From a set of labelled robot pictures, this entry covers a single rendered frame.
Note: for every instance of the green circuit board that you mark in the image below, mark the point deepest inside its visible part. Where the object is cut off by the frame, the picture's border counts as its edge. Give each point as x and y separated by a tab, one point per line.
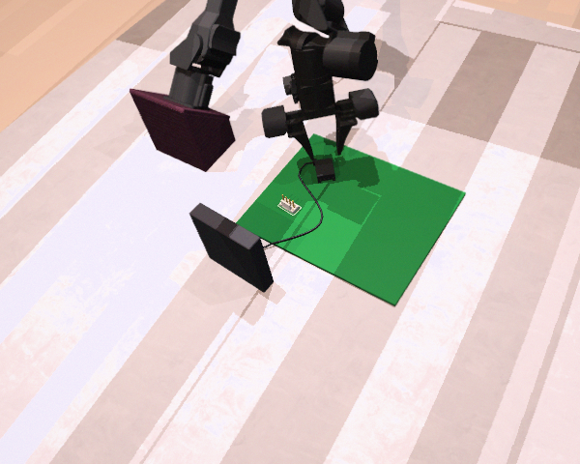
379	223

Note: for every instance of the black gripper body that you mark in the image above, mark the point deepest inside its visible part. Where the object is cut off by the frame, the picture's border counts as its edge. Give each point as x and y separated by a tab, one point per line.
317	100

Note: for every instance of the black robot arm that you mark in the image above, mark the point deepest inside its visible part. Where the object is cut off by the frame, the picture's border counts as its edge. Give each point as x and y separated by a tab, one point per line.
212	43

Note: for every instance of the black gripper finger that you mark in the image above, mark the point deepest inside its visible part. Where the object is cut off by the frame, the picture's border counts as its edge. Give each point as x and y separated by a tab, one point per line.
302	138
342	130

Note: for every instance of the black cable with plug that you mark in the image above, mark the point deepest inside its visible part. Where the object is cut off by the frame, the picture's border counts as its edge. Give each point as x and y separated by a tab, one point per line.
324	171

